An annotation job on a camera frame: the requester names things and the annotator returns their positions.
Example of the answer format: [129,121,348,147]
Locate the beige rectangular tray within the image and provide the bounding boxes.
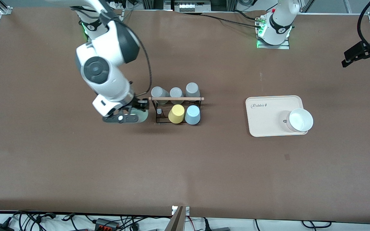
[245,95,309,138]

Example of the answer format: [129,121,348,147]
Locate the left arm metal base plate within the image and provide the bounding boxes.
[256,15,290,49]

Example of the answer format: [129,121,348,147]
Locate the yellow cup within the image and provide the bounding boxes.
[168,104,185,124]

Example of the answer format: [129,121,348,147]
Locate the light blue cup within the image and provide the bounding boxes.
[184,105,201,125]

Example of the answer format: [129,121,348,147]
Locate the grey cup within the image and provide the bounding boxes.
[151,86,170,105]
[185,82,200,102]
[170,87,184,104]

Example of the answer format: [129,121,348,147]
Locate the pale green cup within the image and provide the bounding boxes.
[130,108,149,123]

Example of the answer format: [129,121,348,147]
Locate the black aluminium frame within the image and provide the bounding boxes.
[142,0,172,10]

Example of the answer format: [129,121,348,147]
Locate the silver beam bracket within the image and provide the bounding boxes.
[172,205,190,216]

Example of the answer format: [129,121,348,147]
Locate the black wire cup rack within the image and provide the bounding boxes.
[149,96,205,124]

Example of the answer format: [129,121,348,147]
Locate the white bowl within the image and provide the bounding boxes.
[286,108,314,133]

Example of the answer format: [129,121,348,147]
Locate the grey metal beam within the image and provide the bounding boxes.
[164,206,184,231]

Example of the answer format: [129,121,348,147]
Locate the black cable on table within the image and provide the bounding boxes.
[201,13,260,29]

